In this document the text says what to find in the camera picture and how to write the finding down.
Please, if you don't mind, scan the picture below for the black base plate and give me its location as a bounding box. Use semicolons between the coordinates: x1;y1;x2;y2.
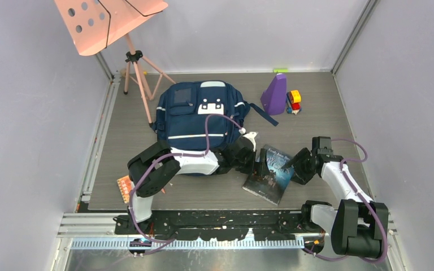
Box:
114;203;337;242

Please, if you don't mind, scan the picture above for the navy blue backpack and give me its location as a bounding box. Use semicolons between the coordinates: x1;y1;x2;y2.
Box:
151;81;278;151

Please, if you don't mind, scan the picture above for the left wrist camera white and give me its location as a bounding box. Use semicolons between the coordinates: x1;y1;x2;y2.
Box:
238;128;258;152

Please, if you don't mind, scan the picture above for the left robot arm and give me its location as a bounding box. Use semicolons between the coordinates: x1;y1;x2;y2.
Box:
127;132;271;234

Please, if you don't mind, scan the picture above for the pink music stand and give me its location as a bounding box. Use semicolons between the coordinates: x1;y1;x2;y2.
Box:
55;0;175;125

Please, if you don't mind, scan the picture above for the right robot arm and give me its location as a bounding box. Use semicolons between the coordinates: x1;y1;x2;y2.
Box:
284;136;389;263

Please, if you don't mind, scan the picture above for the orange spiral notepad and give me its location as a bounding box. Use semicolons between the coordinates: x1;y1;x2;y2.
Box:
117;175;134;204

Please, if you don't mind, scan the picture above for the purple metronome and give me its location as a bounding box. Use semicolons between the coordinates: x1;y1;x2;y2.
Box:
260;73;287;116

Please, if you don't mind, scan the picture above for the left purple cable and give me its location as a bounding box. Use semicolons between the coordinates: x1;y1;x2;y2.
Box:
128;113;247;257

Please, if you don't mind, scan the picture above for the purple cover book bottom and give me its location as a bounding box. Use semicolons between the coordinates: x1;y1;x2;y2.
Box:
242;145;294;206

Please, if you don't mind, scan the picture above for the toy block car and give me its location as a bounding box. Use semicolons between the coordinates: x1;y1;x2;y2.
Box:
286;90;301;115

